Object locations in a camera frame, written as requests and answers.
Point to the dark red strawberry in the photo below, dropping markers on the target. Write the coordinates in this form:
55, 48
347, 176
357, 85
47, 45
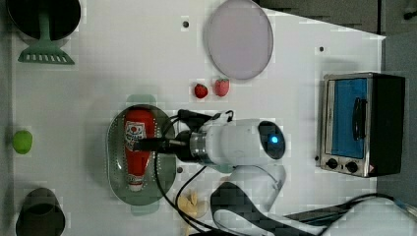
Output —
200, 91

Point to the black pot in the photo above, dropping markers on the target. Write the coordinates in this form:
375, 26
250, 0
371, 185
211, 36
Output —
64, 16
41, 215

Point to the black pot lower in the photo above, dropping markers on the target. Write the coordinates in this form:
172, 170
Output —
41, 215

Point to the green spatula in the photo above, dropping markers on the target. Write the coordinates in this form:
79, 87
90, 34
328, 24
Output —
45, 51

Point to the light red strawberry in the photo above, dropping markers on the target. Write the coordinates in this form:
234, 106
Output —
221, 87

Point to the green apple toy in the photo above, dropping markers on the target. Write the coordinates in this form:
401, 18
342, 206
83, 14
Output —
22, 142

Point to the red ketchup bottle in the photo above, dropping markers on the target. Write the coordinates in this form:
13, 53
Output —
138, 124

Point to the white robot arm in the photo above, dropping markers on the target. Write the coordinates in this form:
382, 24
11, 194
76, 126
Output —
240, 205

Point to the silver toaster oven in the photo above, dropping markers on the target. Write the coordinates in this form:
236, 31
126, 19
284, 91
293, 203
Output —
362, 124

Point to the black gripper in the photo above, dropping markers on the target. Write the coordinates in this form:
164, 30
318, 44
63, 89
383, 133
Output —
191, 143

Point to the peeled banana toy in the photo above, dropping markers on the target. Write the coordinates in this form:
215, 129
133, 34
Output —
192, 205

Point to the lilac round plate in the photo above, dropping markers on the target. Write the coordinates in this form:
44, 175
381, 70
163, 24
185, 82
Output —
240, 39

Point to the black pot upper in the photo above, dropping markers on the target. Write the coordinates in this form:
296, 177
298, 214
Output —
64, 16

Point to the green perforated strainer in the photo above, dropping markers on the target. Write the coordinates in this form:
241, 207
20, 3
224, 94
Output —
160, 172

